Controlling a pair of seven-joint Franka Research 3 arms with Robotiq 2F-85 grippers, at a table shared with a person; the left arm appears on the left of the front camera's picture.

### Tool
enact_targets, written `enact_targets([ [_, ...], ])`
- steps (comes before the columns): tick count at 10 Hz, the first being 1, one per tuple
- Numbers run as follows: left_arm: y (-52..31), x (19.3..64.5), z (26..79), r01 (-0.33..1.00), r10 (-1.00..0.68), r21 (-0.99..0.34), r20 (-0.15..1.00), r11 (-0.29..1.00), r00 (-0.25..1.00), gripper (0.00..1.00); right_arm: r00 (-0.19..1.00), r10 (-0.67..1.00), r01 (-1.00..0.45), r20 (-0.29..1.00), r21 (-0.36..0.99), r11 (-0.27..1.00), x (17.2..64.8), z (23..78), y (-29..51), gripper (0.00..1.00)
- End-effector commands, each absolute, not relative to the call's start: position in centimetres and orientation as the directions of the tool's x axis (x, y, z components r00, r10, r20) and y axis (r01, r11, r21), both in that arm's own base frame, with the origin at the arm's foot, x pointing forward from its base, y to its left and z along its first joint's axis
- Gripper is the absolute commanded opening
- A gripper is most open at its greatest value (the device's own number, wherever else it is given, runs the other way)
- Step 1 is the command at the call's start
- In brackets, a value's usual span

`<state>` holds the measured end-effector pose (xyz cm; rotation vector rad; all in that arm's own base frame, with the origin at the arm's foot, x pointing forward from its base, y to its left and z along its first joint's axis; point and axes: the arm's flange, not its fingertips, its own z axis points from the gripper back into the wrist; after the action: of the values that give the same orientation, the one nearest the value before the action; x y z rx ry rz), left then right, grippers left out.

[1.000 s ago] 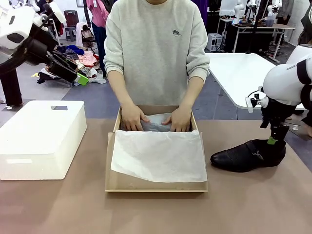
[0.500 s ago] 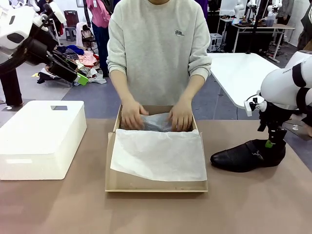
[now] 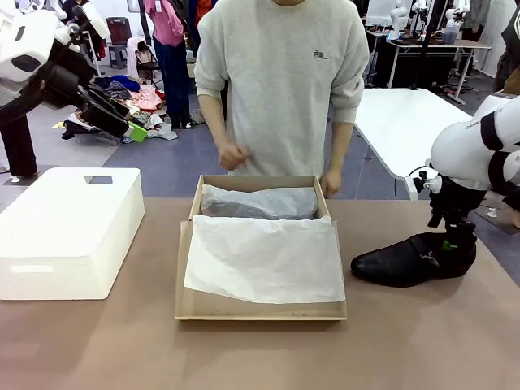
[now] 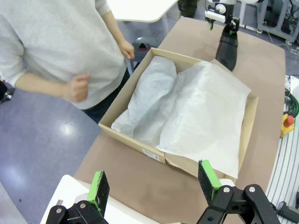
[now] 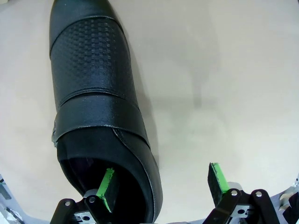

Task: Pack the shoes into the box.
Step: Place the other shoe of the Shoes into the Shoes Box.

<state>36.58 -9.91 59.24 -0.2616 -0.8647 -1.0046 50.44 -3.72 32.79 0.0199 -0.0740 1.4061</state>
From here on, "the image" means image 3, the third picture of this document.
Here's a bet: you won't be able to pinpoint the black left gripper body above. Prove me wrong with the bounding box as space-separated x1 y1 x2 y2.
79 83 131 139

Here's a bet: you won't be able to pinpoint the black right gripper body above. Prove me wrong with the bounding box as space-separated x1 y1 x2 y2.
431 175 487 228

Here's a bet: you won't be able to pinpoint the grey shoe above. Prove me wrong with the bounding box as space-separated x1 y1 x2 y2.
200 184 319 221

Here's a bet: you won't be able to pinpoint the white tissue paper sheet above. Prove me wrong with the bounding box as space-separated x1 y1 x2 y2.
184 214 347 305

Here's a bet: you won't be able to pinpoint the cardboard shoe box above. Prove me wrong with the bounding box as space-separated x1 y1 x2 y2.
175 174 349 322

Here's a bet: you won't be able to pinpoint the person's left forearm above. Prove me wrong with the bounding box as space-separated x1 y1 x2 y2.
327 120 355 172

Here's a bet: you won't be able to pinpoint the person's right forearm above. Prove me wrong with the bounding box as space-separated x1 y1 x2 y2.
197 93 235 145

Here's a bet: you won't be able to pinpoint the white storage box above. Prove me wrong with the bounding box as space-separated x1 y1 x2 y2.
0 167 146 301

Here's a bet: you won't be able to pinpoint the person's right hand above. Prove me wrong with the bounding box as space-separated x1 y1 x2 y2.
218 140 255 171

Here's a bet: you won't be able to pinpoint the person's left hand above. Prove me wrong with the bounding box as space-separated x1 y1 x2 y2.
319 167 345 198

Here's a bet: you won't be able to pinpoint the pile of clothes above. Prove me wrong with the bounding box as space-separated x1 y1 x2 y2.
52 75 180 144

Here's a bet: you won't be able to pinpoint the grey plastic stool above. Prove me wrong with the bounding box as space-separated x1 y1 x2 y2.
106 43 130 69

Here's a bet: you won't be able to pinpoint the chair draped with clothes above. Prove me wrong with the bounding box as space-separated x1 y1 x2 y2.
126 36 162 85

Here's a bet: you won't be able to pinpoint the black trouser legs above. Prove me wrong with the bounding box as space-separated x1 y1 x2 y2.
0 108 40 178

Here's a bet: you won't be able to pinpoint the white table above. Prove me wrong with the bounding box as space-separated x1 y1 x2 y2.
353 88 475 201

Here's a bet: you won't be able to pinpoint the mannequin in pink shirt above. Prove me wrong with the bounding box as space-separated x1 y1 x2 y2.
142 0 193 129

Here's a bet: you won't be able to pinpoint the person's grey sweatshirt torso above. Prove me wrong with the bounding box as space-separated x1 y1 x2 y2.
194 0 371 178

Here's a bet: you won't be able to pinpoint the bystander in dark clothes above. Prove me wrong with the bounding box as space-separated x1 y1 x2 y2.
492 6 520 97

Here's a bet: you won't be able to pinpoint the wooden top workbench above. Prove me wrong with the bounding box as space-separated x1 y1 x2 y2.
384 37 493 103

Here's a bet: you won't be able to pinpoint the black stand pole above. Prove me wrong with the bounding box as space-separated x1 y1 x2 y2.
409 0 444 91

